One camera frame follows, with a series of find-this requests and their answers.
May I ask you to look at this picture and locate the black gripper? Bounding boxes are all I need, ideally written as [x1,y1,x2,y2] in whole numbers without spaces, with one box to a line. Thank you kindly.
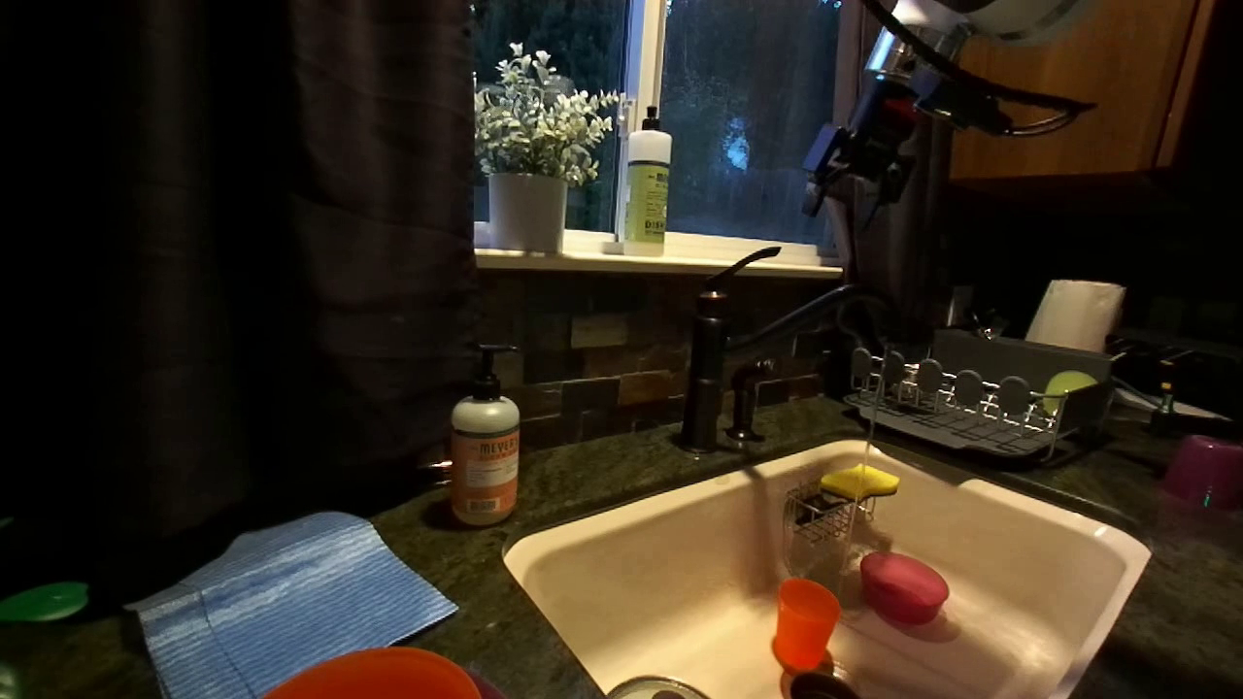
[844,120,958,343]

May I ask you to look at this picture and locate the dark bronze faucet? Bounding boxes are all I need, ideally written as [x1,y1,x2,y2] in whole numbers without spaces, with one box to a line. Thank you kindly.
[679,243,864,456]

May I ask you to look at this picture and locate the grey plastic dish rack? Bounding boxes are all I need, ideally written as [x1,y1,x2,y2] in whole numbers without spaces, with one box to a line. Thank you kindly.
[846,324,1120,466]

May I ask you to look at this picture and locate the white paper towel roll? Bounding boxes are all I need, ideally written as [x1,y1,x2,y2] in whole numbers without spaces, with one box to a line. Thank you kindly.
[1021,276,1130,356]

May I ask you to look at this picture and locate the wooden cabinet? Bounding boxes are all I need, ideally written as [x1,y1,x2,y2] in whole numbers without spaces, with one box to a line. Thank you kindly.
[946,0,1222,182]

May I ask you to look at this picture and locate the green plastic item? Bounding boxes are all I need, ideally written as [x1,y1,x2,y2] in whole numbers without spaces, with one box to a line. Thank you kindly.
[1039,370,1103,406]

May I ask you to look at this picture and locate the dark side sprayer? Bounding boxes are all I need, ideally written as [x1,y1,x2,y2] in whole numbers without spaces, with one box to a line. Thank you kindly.
[727,356,779,445]

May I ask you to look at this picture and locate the yellow sponge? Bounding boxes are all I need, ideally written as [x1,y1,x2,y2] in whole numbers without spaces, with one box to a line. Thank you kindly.
[815,462,905,504]

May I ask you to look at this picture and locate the dish soap bottle green label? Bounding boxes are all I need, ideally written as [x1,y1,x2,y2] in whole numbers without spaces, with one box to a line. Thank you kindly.
[615,100,677,261]

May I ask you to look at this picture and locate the clear sponge caddy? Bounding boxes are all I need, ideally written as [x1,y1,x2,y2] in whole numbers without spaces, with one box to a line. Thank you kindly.
[783,483,885,592]

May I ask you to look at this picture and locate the pink plastic bowl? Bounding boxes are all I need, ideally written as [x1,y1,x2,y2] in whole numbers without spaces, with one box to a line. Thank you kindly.
[857,548,951,628]

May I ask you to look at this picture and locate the pink plastic tumbler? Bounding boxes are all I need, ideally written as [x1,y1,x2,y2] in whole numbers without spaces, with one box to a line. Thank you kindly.
[1157,430,1243,514]

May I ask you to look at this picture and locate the potted plant white pot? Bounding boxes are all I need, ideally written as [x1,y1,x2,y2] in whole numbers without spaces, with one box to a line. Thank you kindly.
[470,40,621,261]

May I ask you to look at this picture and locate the orange plastic cup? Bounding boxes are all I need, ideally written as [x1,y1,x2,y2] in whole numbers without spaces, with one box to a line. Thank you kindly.
[769,575,846,676]

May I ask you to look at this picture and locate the white kitchen sink basin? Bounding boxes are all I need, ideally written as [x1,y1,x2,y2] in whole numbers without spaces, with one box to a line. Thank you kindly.
[499,436,1152,699]

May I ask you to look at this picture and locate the black sink drain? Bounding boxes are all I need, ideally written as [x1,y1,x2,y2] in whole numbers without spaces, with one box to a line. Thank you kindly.
[783,668,862,699]

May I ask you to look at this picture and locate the pump soap bottle orange label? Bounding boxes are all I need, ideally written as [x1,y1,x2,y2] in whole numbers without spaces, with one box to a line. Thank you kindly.
[448,343,525,532]

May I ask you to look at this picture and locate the dark curtain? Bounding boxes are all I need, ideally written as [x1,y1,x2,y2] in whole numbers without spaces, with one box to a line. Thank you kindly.
[0,0,477,577]

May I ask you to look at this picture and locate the orange plastic bowl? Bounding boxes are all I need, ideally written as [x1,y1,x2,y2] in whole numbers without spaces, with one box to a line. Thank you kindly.
[264,646,486,699]

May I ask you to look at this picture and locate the blue dish cloth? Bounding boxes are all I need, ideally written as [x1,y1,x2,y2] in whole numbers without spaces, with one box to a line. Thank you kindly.
[130,510,462,699]

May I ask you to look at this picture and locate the green plastic lid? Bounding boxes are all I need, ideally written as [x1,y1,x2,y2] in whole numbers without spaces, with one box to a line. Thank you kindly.
[0,577,94,628]

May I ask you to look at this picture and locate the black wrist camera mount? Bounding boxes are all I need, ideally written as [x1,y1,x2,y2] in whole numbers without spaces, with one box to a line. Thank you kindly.
[798,74,916,219]

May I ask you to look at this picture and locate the window with white frame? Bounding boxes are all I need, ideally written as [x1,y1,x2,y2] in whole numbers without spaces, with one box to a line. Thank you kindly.
[470,0,846,281]

